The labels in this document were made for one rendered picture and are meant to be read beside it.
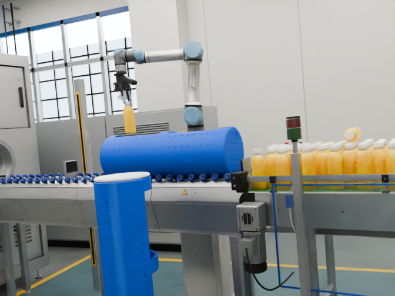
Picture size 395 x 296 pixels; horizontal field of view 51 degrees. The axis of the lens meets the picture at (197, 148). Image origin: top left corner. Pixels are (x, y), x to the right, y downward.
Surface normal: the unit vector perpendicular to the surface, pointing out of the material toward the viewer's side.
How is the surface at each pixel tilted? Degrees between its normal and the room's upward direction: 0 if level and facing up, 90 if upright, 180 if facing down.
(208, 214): 109
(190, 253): 90
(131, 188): 90
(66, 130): 90
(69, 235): 90
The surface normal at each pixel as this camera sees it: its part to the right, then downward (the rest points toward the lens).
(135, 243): 0.41, 0.01
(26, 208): -0.42, 0.41
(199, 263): -0.37, 0.08
